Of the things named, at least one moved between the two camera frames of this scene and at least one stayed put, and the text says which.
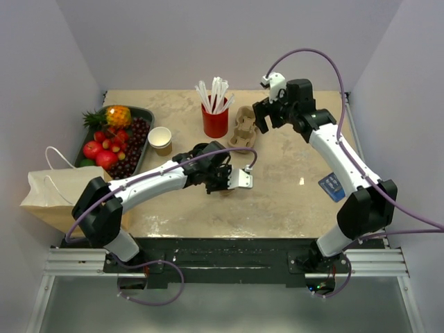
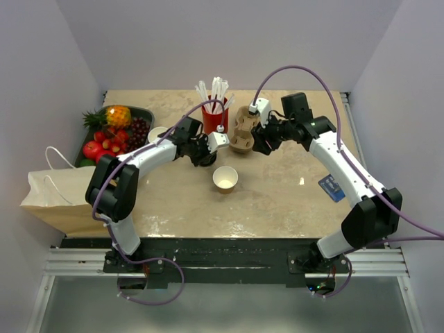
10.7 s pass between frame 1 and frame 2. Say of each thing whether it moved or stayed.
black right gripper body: moved
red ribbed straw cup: stayed
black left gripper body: moved
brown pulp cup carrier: stayed
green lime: stayed
